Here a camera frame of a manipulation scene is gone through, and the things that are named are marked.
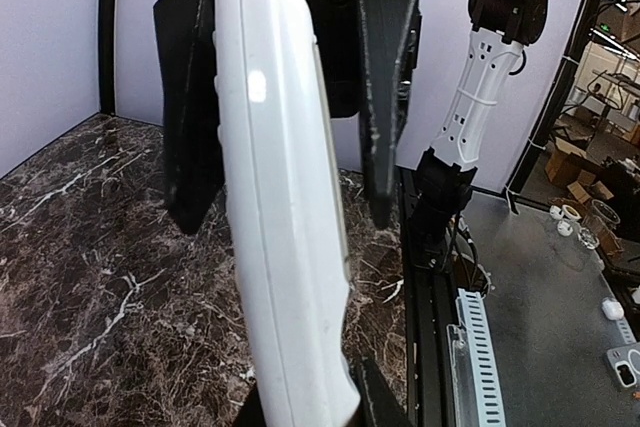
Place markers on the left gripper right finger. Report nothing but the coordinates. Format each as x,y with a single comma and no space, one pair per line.
378,405

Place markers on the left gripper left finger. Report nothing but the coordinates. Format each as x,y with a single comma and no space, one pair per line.
250,413

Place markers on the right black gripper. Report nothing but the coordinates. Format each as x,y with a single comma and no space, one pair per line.
368,53

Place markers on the white remote control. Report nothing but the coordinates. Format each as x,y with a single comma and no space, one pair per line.
284,209

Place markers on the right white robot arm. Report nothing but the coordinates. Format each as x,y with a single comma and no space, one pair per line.
500,32

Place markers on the white slotted cable duct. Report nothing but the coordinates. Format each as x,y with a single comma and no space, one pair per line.
476,385

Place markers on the black front frame rail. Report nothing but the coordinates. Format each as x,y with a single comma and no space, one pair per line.
429,310

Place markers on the left black frame post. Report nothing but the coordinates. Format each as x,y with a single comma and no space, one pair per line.
106,56

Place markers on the black frame post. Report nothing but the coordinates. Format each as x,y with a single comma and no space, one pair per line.
558,56
106,56

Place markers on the right black frame post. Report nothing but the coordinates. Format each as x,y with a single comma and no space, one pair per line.
558,56

